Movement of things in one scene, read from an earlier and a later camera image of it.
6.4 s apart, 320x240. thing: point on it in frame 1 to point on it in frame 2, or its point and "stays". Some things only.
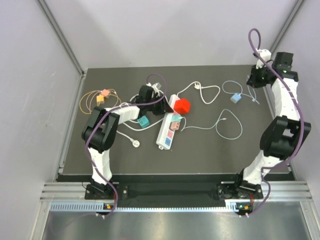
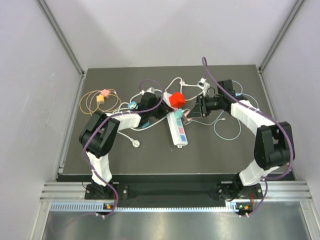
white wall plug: x=136 y=143 stays
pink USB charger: x=105 y=92 stays
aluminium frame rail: x=271 y=190 stays
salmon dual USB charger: x=175 y=125 to x=185 y=112
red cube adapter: x=182 y=106 to x=177 y=100
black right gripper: x=252 y=81 to x=196 y=112
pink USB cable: x=101 y=91 stays
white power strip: x=165 y=136 to x=178 y=130
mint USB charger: x=176 y=118 to x=178 y=113
